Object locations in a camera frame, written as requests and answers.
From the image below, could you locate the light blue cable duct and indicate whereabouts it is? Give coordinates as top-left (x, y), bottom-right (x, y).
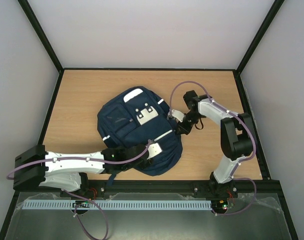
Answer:
top-left (21, 199), bottom-right (212, 211)

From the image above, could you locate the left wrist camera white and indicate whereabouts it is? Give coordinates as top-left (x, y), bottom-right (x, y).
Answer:
top-left (147, 143), bottom-right (162, 160)

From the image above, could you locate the black aluminium frame rail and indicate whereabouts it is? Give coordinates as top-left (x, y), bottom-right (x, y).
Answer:
top-left (16, 178), bottom-right (282, 198)

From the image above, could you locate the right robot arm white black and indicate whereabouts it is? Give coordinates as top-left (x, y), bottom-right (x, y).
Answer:
top-left (169, 90), bottom-right (257, 197)

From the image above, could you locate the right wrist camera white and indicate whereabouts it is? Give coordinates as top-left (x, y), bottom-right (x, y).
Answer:
top-left (167, 109), bottom-right (185, 123)

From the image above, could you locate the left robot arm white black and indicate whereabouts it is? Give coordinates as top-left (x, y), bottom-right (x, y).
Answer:
top-left (6, 142), bottom-right (162, 192)

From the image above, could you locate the navy blue backpack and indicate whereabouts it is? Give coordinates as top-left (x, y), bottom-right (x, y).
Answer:
top-left (97, 86), bottom-right (183, 176)

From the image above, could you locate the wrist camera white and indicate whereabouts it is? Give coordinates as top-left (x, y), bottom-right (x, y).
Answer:
top-left (167, 109), bottom-right (185, 123)
top-left (147, 143), bottom-right (162, 160)

